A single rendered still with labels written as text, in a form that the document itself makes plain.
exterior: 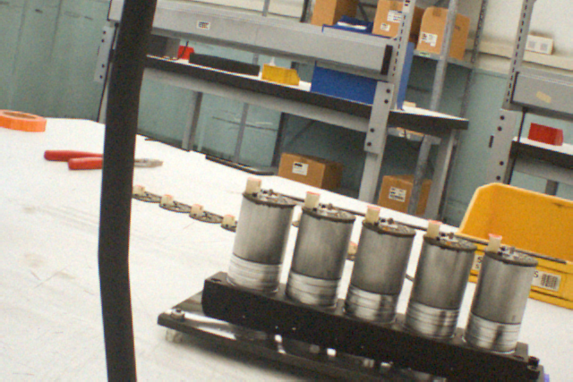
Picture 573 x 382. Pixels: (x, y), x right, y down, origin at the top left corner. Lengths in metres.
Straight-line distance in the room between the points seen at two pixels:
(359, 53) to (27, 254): 2.53
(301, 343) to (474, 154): 4.67
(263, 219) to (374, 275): 0.06
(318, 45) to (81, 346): 2.71
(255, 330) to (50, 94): 5.86
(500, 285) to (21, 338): 0.20
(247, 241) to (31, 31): 5.64
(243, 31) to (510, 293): 2.87
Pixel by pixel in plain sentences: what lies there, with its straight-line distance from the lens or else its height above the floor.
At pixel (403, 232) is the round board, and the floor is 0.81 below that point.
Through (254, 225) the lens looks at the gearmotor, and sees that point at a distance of 0.39.
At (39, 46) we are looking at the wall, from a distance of 6.08.
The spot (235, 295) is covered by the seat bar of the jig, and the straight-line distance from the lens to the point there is 0.40.
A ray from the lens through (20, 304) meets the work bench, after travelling 0.39.
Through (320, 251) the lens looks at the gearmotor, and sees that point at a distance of 0.39.
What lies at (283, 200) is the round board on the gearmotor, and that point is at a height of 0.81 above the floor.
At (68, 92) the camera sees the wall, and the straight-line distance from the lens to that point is 6.33.
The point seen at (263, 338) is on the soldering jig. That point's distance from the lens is 0.37.
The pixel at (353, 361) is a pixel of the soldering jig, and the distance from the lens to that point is 0.36.
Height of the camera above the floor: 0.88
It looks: 7 degrees down
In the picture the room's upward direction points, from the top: 11 degrees clockwise
